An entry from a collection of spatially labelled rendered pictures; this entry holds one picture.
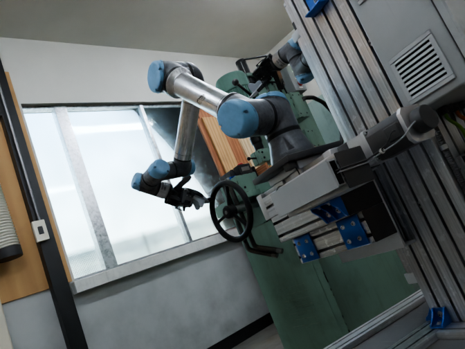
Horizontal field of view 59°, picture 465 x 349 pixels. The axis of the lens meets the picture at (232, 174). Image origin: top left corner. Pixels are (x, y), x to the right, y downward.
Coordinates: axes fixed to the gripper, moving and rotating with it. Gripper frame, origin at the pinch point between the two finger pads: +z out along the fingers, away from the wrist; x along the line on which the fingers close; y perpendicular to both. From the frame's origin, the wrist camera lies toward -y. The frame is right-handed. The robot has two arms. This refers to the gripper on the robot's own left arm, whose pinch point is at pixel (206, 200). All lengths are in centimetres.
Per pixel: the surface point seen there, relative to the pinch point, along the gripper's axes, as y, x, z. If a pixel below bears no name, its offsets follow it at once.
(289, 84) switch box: -75, 21, 34
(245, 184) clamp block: -10.1, 8.2, 15.4
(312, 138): -40, 25, 44
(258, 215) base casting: -0.1, 2.3, 27.8
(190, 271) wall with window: -11, -131, 61
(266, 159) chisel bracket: -28.7, 8.7, 27.2
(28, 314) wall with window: 39, -123, -44
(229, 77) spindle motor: -67, 12, 0
